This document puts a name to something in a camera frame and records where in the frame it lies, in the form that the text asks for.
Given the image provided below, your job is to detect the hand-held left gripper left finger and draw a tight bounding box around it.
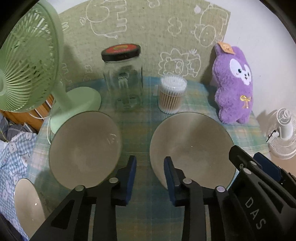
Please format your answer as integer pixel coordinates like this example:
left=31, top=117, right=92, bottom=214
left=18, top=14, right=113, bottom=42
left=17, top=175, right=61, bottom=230
left=30, top=155, right=137, bottom=241

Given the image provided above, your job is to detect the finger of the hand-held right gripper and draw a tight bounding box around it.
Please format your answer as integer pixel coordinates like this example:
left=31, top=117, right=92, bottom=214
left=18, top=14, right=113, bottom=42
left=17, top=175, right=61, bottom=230
left=253, top=152, right=284, bottom=184
left=229, top=145, right=263, bottom=178

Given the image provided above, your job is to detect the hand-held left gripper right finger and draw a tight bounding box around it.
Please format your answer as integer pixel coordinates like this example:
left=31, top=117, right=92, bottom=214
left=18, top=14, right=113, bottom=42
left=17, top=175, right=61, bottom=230
left=164, top=156, right=257, bottom=241

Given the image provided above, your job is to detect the grey-green floral ceramic bowl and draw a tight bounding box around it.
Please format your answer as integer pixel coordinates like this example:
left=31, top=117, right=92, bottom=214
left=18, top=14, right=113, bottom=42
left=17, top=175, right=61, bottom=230
left=149, top=112, right=237, bottom=189
left=14, top=178, right=45, bottom=240
left=48, top=111, right=122, bottom=190

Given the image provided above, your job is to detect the small white fan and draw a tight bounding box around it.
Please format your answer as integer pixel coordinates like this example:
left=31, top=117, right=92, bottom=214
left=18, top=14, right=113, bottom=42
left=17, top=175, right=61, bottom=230
left=266, top=108, right=296, bottom=160

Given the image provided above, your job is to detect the plaid green tablecloth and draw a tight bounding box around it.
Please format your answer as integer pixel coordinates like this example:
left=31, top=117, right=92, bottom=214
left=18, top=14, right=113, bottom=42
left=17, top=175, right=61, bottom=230
left=25, top=75, right=271, bottom=241

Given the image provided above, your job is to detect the purple plush rabbit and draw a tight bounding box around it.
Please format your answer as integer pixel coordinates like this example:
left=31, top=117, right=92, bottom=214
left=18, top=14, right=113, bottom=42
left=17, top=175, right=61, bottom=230
left=209, top=42, right=253, bottom=124

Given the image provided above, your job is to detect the cotton swab container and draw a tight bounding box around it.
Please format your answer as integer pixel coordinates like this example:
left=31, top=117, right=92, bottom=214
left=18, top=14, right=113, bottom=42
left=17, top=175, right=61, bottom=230
left=158, top=75, right=188, bottom=114

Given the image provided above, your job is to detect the glass jar with black lid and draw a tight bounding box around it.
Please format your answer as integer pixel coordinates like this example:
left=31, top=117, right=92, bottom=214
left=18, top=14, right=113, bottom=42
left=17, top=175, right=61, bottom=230
left=101, top=44, right=144, bottom=110

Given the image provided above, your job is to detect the wooden headboard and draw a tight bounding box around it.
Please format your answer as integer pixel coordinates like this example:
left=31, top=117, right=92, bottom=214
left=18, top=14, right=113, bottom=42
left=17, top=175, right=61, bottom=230
left=0, top=95, right=55, bottom=133

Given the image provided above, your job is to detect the blue checkered blanket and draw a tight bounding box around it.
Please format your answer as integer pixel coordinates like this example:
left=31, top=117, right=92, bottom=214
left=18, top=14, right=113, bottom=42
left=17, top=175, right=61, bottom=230
left=0, top=132, right=38, bottom=241

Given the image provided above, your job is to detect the grey cloth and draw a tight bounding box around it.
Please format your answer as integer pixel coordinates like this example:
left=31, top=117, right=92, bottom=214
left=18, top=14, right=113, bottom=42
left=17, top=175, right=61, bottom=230
left=0, top=116, right=30, bottom=142

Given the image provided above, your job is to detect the green printed mat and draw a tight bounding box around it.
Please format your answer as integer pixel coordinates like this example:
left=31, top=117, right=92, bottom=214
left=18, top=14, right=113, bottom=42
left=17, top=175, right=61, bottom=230
left=58, top=0, right=232, bottom=84

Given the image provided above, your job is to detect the green desk fan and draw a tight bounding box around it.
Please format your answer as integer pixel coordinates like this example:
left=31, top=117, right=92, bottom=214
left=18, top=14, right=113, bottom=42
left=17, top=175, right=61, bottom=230
left=0, top=0, right=102, bottom=142

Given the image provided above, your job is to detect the white fan cable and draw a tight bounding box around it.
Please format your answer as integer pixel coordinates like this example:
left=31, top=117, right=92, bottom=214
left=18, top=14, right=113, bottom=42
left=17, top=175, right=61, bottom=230
left=28, top=100, right=55, bottom=144

